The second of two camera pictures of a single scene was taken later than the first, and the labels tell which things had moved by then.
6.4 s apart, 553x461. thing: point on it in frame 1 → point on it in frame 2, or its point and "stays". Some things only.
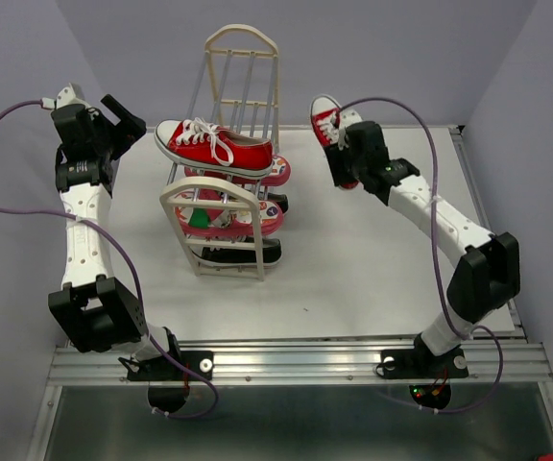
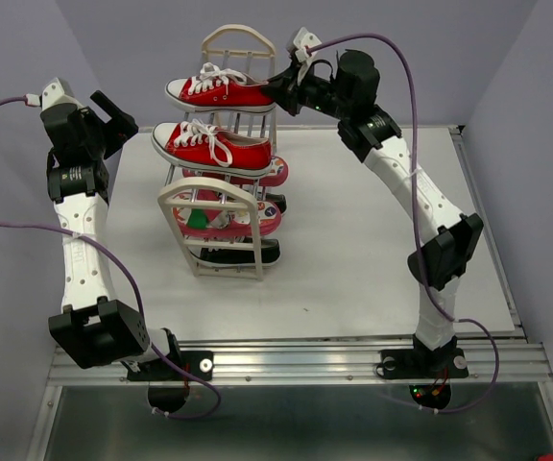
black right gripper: x=335 y=157 → x=285 y=90
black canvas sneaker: x=228 y=255 stays
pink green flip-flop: x=279 y=174 stays
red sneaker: x=329 y=119 → x=220 y=89
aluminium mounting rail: x=307 y=362 stays
